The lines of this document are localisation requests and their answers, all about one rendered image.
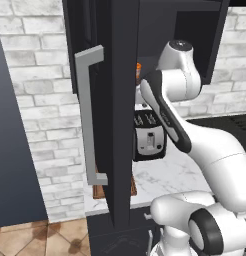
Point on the dark blue tall unit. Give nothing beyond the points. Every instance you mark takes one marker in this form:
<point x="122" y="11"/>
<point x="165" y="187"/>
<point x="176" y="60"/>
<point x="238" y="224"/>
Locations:
<point x="13" y="150"/>

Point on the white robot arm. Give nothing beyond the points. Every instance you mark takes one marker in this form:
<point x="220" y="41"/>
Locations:
<point x="225" y="156"/>

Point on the dark base cabinet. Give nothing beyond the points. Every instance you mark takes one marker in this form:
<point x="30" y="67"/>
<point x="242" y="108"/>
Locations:
<point x="101" y="238"/>

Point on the wooden cutting board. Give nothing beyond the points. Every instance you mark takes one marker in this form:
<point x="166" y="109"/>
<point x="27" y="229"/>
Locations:
<point x="98" y="192"/>

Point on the grey drawer knob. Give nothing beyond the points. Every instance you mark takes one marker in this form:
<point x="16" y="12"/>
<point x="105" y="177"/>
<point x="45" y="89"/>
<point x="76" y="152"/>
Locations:
<point x="147" y="216"/>

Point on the black hob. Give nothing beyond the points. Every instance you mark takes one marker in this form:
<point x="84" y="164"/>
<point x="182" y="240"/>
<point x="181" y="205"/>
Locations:
<point x="236" y="125"/>

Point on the dark wall cabinet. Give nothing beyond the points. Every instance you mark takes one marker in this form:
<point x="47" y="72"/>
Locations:
<point x="198" y="36"/>

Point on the dark cabinet door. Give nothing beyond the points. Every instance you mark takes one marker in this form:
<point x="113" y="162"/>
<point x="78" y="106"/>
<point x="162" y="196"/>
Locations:
<point x="123" y="110"/>

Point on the orange jam jar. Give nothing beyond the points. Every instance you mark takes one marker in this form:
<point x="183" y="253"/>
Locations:
<point x="138" y="70"/>

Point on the black and silver toaster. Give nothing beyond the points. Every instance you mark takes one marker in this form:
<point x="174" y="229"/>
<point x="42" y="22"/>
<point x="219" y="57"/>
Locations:
<point x="150" y="140"/>

